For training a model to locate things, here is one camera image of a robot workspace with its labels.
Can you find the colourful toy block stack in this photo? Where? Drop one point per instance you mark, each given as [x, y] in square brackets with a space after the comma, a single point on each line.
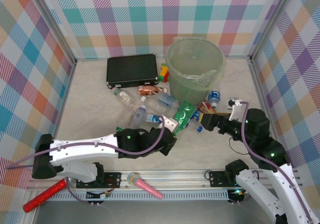
[164, 72]

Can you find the mesh waste bin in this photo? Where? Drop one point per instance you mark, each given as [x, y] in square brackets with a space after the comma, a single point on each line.
[187, 94]

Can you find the clear bottle mountain print label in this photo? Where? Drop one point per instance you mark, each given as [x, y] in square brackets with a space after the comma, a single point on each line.
[153, 118]

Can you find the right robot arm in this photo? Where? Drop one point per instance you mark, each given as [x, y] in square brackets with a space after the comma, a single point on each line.
[252, 189]

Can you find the clear bottle green label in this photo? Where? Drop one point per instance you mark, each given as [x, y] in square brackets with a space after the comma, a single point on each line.
[124, 97]

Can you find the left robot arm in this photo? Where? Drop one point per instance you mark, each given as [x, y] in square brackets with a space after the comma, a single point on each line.
[82, 153]

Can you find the clear unlabelled bottle white cap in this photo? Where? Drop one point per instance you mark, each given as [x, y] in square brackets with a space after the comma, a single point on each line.
[150, 104]

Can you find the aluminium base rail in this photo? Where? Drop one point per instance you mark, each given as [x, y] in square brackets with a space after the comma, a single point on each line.
[175, 181]

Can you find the small bottle blue label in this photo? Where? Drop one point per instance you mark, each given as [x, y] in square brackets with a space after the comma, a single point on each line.
[214, 96]

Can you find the black hard case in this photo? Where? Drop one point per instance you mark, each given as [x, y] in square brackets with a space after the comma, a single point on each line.
[132, 70]

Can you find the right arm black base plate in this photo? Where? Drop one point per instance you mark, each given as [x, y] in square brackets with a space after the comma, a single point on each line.
[217, 179]

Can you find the copper Nescafe bottle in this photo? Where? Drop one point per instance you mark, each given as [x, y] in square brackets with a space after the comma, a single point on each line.
[147, 90]

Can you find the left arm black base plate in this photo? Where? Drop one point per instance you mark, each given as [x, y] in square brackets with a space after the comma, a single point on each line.
[112, 179]

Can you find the clear bottle dark blue label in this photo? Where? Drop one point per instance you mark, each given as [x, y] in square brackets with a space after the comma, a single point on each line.
[192, 125]

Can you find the aluminium frame floor rail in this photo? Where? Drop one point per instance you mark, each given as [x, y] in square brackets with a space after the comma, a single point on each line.
[260, 89]
[70, 71]

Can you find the aluminium frame post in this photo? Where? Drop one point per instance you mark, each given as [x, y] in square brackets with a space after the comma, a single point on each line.
[275, 19]
[50, 21]

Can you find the crushed green plastic bottle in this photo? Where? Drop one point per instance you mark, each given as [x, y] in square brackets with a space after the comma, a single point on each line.
[183, 114]

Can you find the small circuit board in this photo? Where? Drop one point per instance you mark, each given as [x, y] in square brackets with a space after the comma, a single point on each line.
[237, 192]
[103, 196]

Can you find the clear bottle pale blue label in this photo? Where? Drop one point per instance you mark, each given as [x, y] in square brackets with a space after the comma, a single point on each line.
[167, 100]

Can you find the clear bottle light blue cap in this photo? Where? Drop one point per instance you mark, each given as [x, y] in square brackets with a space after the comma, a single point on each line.
[138, 116]

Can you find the red glitter stick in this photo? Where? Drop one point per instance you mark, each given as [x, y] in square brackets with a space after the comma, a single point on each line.
[42, 196]

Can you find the pink toy microphone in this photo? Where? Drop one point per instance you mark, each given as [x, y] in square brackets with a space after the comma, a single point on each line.
[147, 187]

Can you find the red yellow juice carton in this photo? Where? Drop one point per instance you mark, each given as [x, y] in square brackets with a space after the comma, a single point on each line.
[205, 107]

